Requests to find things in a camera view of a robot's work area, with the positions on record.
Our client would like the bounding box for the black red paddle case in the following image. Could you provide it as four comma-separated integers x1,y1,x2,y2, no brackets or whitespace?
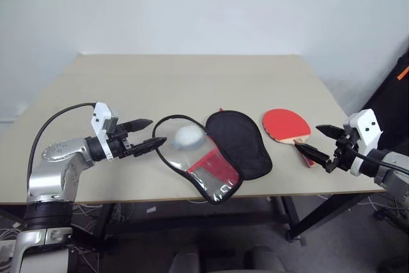
151,108,274,206

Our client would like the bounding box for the red ping pong paddle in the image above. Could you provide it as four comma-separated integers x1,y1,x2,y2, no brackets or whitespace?
262,108,319,169

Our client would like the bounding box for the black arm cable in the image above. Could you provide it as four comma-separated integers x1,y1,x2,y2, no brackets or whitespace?
26,102,97,188
346,144,409,175

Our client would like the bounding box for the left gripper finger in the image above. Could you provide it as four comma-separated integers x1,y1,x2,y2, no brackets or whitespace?
123,118,153,133
130,137,167,158

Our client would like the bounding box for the grey rounded shape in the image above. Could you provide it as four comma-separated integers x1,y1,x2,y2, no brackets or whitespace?
245,244,286,273
168,244,201,273

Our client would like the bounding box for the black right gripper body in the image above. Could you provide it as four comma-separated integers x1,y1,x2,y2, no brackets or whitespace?
325,127,360,174

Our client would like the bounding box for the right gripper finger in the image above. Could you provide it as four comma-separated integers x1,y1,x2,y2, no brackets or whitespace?
293,143,332,167
315,124,346,141

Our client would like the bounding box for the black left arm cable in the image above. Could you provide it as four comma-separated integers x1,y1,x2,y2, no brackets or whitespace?
26,102,97,188

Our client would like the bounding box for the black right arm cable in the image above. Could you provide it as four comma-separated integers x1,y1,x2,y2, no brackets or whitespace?
346,144,409,175

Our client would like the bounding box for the white fuzzy ball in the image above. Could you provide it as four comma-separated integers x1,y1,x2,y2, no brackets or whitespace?
172,125,206,152

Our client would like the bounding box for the white floor cable tangle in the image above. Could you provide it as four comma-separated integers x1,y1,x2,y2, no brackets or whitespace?
0,201,137,256

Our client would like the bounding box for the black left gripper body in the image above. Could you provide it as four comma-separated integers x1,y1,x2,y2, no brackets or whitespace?
107,122,135,160

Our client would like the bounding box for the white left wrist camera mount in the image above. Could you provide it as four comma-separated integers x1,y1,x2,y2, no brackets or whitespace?
90,102,120,160

